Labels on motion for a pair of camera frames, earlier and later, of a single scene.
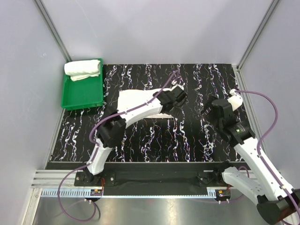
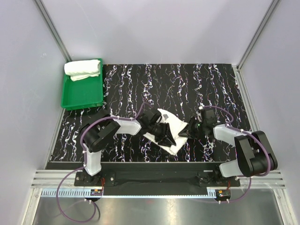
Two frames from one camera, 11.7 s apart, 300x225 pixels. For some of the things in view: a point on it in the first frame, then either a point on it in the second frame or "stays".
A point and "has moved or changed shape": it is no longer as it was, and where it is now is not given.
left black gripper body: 175,111 to 159,131
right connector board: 221,194 stays
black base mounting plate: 153,179 stays
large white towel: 80,70 stays
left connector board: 96,192 stays
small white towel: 159,115 has moved or changed shape
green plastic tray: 82,93 stays
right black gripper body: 207,104 to 198,127
